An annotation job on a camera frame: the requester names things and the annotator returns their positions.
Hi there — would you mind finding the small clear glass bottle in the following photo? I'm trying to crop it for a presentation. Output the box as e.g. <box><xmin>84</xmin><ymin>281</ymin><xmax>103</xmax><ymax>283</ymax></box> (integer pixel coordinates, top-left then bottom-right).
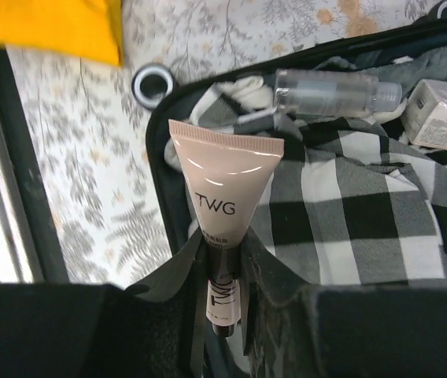
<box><xmin>274</xmin><ymin>69</ymin><xmax>402</xmax><ymax>117</ymax></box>

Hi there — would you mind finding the floral patterned table cloth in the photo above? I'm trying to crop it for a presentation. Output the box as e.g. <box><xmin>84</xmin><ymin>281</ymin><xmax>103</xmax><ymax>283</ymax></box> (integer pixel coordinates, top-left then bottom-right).
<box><xmin>8</xmin><ymin>1</ymin><xmax>433</xmax><ymax>287</ymax></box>

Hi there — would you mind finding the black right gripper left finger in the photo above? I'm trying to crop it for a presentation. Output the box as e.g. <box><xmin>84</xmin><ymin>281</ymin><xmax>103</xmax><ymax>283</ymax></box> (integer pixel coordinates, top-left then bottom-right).
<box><xmin>0</xmin><ymin>232</ymin><xmax>206</xmax><ymax>377</ymax></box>

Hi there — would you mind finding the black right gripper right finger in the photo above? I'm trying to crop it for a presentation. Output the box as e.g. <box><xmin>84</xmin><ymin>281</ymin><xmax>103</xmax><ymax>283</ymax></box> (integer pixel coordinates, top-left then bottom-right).
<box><xmin>241</xmin><ymin>231</ymin><xmax>447</xmax><ymax>377</ymax></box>

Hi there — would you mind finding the black white checkered cloth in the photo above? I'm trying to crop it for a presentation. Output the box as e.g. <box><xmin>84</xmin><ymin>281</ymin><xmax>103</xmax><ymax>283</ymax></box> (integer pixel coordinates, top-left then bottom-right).
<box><xmin>182</xmin><ymin>86</ymin><xmax>447</xmax><ymax>287</ymax></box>

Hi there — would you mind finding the zebra pattern fleece blanket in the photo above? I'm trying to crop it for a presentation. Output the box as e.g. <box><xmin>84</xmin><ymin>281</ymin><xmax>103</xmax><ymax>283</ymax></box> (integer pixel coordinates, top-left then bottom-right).
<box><xmin>315</xmin><ymin>46</ymin><xmax>447</xmax><ymax>96</ymax></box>

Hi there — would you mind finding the pink cosmetic tube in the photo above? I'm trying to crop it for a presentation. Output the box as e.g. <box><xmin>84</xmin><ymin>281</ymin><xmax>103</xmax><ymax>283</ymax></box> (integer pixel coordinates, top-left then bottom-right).
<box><xmin>168</xmin><ymin>120</ymin><xmax>284</xmax><ymax>338</ymax></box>

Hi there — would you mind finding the yellow Snoopy t-shirt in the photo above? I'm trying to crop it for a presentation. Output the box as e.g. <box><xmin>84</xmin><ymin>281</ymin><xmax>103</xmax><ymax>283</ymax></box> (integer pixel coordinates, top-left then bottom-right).
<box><xmin>0</xmin><ymin>1</ymin><xmax>124</xmax><ymax>66</ymax></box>

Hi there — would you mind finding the small white box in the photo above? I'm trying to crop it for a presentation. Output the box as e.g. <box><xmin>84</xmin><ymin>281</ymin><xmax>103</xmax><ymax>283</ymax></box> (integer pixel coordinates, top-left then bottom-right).
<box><xmin>401</xmin><ymin>80</ymin><xmax>447</xmax><ymax>150</ymax></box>

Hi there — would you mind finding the black suitcase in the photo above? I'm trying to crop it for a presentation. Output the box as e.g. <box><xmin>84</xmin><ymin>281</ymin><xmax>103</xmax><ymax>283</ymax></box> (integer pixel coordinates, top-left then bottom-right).
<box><xmin>131</xmin><ymin>0</ymin><xmax>447</xmax><ymax>378</ymax></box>

